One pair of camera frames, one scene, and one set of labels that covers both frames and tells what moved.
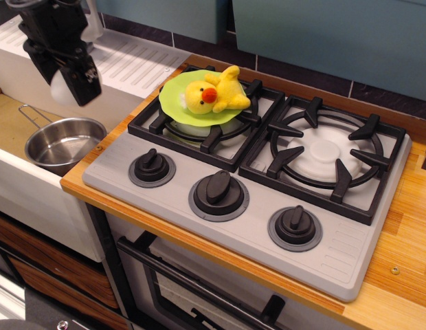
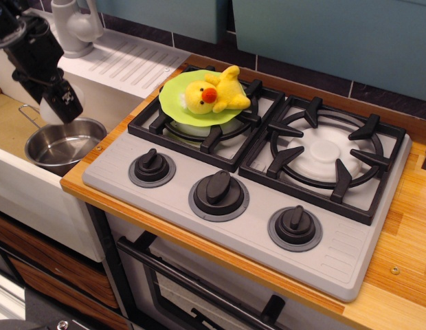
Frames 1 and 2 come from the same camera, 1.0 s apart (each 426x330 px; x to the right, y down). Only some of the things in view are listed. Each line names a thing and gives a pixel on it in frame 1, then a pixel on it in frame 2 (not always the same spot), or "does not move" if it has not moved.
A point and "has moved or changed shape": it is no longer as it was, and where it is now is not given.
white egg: (59, 91) has moved or changed shape
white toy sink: (129, 69) does not move
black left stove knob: (152, 170) does not move
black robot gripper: (55, 29) to (36, 56)
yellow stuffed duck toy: (215, 94) does not move
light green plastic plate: (170, 99) does not move
